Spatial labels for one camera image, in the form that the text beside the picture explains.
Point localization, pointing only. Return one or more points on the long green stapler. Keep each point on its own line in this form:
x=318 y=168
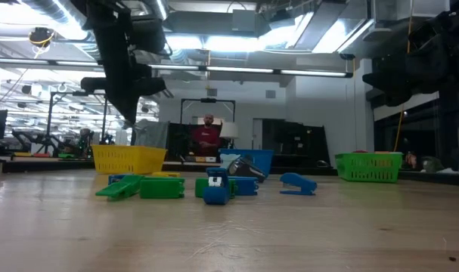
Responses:
x=119 y=189

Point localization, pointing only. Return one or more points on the black frame stand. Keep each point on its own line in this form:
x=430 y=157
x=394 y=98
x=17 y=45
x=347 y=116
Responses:
x=104 y=121

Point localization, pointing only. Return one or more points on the orange tape roll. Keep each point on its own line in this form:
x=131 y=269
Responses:
x=384 y=152

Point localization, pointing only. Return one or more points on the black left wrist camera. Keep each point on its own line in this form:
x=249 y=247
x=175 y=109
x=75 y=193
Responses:
x=147 y=36

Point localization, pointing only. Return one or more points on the yellow plastic basket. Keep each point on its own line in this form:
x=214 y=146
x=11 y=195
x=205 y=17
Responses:
x=127 y=160

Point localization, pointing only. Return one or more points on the yellow stapler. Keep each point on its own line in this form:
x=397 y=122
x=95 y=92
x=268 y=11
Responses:
x=166 y=174

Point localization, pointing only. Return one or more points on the white lampshade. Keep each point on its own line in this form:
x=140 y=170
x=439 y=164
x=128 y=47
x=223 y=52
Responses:
x=230 y=130

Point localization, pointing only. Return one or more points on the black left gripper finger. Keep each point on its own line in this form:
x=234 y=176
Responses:
x=134 y=104
x=119 y=104

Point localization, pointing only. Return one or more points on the ceiling light bar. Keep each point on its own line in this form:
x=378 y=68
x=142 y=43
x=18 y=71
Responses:
x=236 y=70

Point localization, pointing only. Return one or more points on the blue plastic basket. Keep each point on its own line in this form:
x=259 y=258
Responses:
x=261 y=160

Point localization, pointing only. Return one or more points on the red tape roll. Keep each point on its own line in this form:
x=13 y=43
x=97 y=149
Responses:
x=359 y=152

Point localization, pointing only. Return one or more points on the black camera gantry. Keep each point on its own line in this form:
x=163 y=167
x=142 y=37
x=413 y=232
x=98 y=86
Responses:
x=208 y=100

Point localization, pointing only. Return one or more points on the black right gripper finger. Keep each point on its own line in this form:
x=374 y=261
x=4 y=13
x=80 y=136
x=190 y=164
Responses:
x=397 y=99
x=384 y=81

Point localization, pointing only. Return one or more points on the black partition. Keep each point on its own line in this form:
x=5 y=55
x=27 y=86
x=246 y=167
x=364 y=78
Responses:
x=304 y=143

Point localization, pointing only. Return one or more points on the green plastic basket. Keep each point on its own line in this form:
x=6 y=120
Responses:
x=369 y=168

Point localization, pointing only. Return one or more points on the person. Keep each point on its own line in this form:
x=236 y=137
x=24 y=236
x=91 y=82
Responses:
x=205 y=138

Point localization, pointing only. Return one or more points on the blue stapler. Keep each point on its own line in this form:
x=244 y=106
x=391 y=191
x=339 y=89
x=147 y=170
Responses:
x=301 y=184
x=113 y=177
x=216 y=196
x=244 y=186

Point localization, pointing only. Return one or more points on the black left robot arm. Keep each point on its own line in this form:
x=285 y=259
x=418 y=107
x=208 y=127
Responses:
x=112 y=38

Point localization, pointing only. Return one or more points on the grey cloth cover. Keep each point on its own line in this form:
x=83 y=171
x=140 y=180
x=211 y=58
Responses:
x=153 y=134

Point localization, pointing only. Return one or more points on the light blue staple remover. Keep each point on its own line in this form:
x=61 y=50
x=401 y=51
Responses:
x=229 y=159

